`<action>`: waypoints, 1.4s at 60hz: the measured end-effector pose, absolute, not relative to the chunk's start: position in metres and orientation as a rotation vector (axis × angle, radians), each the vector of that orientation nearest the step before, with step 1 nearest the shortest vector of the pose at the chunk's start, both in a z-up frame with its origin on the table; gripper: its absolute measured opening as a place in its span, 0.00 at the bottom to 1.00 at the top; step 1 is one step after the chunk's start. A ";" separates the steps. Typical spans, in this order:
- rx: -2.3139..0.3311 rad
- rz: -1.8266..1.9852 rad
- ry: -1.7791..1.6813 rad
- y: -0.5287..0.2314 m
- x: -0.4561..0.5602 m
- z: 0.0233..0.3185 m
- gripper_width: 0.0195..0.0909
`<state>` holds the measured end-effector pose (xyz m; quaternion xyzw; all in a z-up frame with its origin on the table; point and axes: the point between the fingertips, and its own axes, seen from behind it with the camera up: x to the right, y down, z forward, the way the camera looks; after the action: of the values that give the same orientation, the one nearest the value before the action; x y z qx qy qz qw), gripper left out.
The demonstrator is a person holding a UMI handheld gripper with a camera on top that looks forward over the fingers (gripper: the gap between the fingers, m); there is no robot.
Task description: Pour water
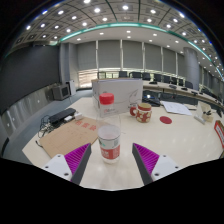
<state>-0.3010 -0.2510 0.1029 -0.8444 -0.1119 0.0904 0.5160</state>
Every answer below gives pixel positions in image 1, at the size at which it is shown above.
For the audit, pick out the row of black office chairs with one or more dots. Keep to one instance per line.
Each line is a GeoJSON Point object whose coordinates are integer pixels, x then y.
{"type": "Point", "coordinates": [166, 79]}

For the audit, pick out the grey box monitor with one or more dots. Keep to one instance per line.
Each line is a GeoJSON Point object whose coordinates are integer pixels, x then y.
{"type": "Point", "coordinates": [60, 92]}

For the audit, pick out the white printed paper sheet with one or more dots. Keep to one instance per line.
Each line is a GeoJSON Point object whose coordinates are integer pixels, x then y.
{"type": "Point", "coordinates": [176, 108]}

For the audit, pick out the small white charger block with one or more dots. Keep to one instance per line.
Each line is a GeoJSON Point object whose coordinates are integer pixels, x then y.
{"type": "Point", "coordinates": [78, 116]}

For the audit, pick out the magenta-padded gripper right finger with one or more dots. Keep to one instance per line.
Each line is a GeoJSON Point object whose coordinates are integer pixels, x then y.
{"type": "Point", "coordinates": [146, 159]}

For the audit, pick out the black desk phone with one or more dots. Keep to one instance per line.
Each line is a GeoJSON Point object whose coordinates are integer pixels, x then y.
{"type": "Point", "coordinates": [151, 100]}

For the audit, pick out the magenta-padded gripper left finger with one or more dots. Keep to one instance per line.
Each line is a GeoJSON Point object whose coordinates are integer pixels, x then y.
{"type": "Point", "coordinates": [77, 159]}

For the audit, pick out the black power strip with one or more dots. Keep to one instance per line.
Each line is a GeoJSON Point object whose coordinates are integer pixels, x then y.
{"type": "Point", "coordinates": [61, 116]}

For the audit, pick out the long curved conference desk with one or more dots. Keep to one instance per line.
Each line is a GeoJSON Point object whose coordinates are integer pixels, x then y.
{"type": "Point", "coordinates": [166, 87]}

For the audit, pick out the open red cardboard box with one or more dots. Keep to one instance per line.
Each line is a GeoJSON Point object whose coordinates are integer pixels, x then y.
{"type": "Point", "coordinates": [220, 133]}

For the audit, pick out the flat round red coaster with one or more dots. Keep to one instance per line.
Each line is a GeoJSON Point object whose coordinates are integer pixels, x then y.
{"type": "Point", "coordinates": [166, 120]}

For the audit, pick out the white cardboard paper box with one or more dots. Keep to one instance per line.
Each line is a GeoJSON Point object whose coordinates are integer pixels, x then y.
{"type": "Point", "coordinates": [126, 93]}

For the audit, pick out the group of ceiling lights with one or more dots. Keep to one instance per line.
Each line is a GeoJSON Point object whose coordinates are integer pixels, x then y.
{"type": "Point", "coordinates": [96, 10]}

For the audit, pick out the clear red-capped water bottle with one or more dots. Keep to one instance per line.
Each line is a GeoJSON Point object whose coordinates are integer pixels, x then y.
{"type": "Point", "coordinates": [109, 146]}

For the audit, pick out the red and cream mug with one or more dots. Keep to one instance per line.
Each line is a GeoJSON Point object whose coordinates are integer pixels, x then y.
{"type": "Point", "coordinates": [144, 114]}

